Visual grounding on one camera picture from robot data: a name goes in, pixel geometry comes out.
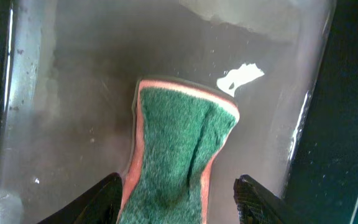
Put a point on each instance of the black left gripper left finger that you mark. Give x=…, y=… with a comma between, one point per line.
x=99, y=204

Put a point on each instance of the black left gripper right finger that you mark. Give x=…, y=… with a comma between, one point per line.
x=257, y=205

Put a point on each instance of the black water tray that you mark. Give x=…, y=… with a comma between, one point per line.
x=68, y=71

